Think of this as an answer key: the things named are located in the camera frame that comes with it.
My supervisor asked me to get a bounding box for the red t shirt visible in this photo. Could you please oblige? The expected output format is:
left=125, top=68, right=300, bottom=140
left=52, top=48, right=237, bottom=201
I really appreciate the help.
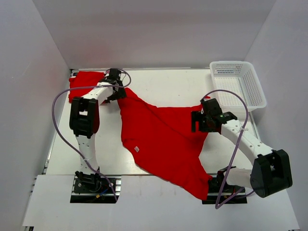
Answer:
left=117, top=88, right=212, bottom=200
left=68, top=71, right=105, bottom=138

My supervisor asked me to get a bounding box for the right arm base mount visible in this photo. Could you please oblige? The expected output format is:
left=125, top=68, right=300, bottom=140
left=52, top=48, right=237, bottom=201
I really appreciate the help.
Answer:
left=202, top=168, right=247, bottom=205

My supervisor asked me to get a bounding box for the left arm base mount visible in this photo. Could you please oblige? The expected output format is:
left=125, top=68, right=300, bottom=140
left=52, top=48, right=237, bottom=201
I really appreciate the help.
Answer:
left=70, top=171, right=121, bottom=204

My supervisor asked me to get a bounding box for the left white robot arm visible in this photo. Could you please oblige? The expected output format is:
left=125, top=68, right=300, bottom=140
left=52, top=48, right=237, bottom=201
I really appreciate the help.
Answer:
left=69, top=68, right=206, bottom=192

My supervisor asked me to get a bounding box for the folded red t shirt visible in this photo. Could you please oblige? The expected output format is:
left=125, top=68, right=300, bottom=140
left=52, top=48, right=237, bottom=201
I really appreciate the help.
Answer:
left=68, top=71, right=105, bottom=138

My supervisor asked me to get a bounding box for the white plastic basket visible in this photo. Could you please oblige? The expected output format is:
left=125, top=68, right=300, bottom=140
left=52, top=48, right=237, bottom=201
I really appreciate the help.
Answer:
left=209, top=61, right=267, bottom=112

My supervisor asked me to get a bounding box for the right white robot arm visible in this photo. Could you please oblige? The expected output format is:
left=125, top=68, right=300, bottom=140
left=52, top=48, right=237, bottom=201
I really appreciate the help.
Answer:
left=199, top=99, right=293, bottom=198

